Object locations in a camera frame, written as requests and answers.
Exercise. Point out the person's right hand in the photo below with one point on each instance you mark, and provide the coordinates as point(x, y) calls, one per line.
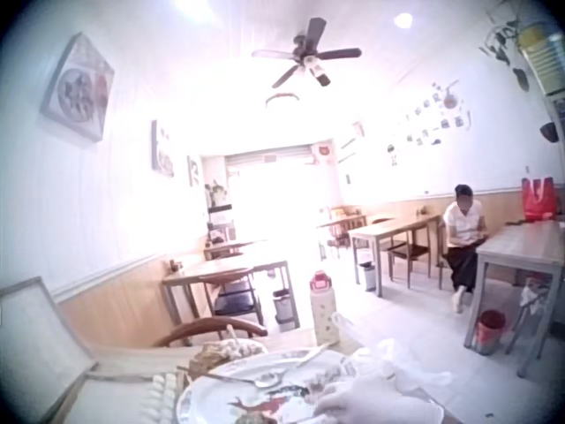
point(384, 397)

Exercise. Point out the person's right fingers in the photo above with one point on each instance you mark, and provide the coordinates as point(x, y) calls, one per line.
point(337, 397)

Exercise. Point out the flat light spatula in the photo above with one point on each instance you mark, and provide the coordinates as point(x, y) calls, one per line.
point(309, 354)

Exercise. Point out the metal spoon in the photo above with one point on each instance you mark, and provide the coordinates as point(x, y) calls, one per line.
point(265, 380)

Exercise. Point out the clear plastic bag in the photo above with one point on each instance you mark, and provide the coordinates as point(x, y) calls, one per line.
point(410, 358)

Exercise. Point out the white bottle with red lid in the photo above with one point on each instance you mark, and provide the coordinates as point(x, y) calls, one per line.
point(323, 313)

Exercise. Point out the grey pedal trash bin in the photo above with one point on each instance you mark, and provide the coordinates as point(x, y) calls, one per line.
point(368, 276)
point(283, 311)

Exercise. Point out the bowl of filling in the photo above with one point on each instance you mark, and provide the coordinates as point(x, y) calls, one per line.
point(220, 354)

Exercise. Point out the large decorated white plate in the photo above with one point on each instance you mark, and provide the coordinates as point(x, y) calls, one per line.
point(212, 399)

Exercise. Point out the black seat chair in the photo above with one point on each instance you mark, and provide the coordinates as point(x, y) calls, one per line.
point(236, 300)

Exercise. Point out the curved brown wooden chair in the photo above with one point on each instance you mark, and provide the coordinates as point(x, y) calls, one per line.
point(207, 329)

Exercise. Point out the red bucket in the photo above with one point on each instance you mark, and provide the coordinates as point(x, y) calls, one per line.
point(490, 331)

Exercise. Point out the wooden dining table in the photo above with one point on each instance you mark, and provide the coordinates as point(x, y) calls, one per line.
point(234, 245)
point(225, 265)
point(393, 227)

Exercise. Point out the row of white dumplings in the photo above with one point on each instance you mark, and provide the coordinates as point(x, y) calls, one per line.
point(161, 397)

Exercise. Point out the wooden table with chairs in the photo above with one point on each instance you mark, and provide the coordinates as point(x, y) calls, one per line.
point(341, 221)

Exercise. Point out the metal stool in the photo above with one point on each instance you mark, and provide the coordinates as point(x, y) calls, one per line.
point(529, 300)

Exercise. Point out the grey dining table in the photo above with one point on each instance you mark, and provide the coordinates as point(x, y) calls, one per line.
point(521, 247)

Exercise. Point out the red plastic bag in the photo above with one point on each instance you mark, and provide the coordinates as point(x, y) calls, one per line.
point(538, 201)

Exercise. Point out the wooden framed board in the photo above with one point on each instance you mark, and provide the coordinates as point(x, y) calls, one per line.
point(39, 349)

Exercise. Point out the dark brown ceiling fan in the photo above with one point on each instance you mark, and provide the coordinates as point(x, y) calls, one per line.
point(309, 54)

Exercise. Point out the round ceiling light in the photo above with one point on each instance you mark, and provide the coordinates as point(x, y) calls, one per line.
point(402, 20)

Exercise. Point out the hanging trailing plant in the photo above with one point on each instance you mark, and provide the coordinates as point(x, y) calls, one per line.
point(503, 48)

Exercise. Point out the yellow green cabinet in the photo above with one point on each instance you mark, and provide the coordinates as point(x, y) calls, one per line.
point(540, 48)

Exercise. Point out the wall shelf with plants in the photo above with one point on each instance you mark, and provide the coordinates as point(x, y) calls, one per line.
point(217, 207)

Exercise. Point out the small wall picture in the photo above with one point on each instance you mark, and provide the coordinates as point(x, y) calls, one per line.
point(194, 170)

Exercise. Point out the group of wall photos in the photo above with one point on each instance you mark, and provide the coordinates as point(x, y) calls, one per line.
point(434, 119)

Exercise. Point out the tall wall picture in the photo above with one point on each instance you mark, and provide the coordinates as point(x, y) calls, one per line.
point(162, 149)

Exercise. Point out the black wall pot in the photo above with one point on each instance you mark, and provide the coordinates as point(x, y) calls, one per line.
point(549, 131)

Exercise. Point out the large square wall picture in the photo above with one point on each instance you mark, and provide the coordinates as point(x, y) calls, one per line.
point(77, 88)

